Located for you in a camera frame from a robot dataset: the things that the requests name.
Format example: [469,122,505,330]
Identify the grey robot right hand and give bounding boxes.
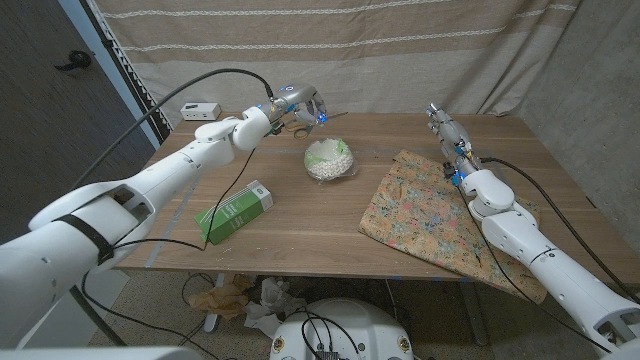
[426,103,481,174]

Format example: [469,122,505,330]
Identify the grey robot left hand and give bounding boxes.
[269,84,329,126]

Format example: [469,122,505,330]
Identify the orange handled scissors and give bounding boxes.
[284,111,350,140]

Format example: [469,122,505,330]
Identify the green cardboard box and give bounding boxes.
[194,179,275,246]

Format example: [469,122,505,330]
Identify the crumpled white paper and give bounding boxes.
[243,277,309,340]

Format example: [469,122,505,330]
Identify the crumpled brown paper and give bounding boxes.
[187,273,255,321]

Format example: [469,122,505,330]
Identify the bag of white candies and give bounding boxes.
[303,138,359,184]

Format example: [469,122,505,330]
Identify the floral patterned cloth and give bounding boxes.
[358,148,549,304]

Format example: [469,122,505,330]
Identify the beige striped curtain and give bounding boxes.
[92,0,584,129]

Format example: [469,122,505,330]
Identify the white power strip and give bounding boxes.
[180,102,223,122]

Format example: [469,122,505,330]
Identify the grey table leg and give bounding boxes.
[457,279,491,347]

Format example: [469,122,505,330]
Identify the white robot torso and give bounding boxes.
[268,297,415,360]

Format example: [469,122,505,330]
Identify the white table leg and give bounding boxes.
[203,272,226,334]

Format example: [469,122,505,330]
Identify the dark wooden door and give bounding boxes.
[0,0,157,241]

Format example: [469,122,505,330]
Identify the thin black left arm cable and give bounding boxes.
[79,147,257,360]

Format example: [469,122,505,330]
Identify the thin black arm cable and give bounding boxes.
[79,147,257,360]
[454,184,614,354]

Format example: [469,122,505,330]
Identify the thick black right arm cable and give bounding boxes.
[479,156,640,304]

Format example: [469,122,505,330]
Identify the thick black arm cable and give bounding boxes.
[479,156,640,304]
[69,68,275,191]

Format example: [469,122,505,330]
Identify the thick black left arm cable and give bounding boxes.
[69,68,275,191]

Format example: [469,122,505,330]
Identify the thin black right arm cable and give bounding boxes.
[454,184,614,354]

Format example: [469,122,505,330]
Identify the black curtain frame pole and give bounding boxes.
[79,0,174,146]

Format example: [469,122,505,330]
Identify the black door handle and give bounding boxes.
[54,49,93,72]

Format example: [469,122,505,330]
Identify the black torso cables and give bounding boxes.
[297,307,362,360]

